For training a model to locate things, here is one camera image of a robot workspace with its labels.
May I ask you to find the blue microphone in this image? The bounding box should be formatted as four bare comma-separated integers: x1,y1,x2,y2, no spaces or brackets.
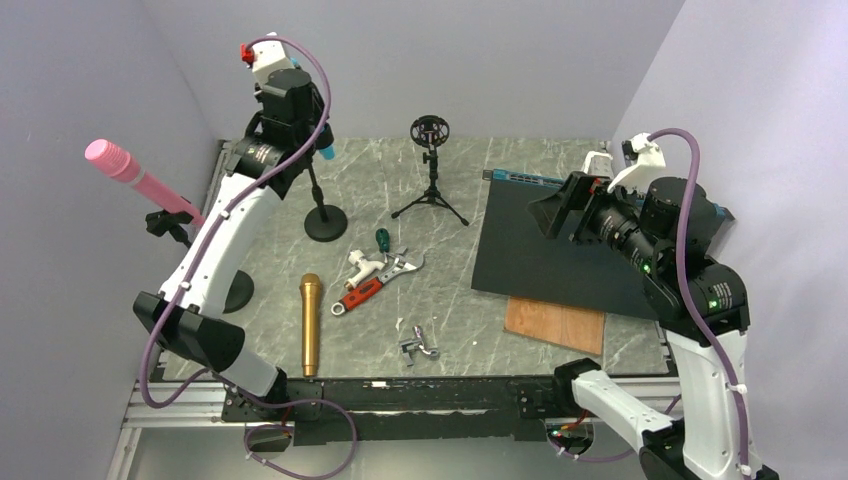
288,56,337,161

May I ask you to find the red handle adjustable wrench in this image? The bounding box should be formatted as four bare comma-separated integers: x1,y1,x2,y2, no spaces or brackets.
330,247,425,316

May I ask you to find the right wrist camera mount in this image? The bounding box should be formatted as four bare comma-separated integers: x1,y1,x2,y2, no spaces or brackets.
606,133,666,193

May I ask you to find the white plastic faucet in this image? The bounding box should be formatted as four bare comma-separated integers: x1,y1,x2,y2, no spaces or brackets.
344,250,385,291

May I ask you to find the gold microphone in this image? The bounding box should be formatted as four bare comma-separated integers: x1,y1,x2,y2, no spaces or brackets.
300,273,322,378

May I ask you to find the wooden board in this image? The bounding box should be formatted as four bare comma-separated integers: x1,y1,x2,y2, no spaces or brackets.
504,297,605,355

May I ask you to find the purple cable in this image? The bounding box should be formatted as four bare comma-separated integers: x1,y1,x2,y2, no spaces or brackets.
139,34,360,480
548,128,753,480

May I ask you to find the green handle screwdriver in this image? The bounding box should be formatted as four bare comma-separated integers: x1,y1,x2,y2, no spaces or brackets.
375,228,391,254

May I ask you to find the pink microphone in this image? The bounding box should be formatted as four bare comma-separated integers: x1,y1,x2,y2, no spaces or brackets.
84,139,204,226

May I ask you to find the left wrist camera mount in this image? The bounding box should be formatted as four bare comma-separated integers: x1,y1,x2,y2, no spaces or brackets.
240,39,297,86

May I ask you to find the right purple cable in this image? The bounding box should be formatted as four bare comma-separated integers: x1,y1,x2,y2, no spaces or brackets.
548,128,753,480

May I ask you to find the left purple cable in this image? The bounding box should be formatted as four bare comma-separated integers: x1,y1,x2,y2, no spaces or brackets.
139,34,360,480

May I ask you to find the black network switch box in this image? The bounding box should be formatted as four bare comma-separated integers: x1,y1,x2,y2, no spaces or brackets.
470,168,737,323

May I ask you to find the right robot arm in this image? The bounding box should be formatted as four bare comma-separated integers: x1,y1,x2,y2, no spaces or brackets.
527,171,776,479

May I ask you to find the black tripod mic stand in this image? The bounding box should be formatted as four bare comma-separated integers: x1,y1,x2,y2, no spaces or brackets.
390,114,470,226

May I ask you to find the pink mic round-base stand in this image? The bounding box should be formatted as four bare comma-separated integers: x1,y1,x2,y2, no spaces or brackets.
145,210,255,314

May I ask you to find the small metal clamp part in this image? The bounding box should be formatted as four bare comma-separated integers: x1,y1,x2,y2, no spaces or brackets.
399,325,440,367

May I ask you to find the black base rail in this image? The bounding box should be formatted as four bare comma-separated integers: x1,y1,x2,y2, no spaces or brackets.
221,375,581,446

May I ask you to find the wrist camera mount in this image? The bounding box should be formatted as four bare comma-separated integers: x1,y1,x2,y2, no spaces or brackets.
606,133,666,193
240,39,297,86

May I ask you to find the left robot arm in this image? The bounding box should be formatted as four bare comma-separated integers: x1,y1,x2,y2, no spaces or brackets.
133,66,334,420

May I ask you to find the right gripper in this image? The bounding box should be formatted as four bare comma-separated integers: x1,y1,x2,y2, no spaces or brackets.
526,168,664,272

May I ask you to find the white bracket behind switch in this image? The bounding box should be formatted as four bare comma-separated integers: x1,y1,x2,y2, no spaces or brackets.
581,151,614,178

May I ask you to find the blue mic round-base stand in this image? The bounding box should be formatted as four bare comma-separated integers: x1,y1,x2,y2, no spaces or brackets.
304,166,348,243

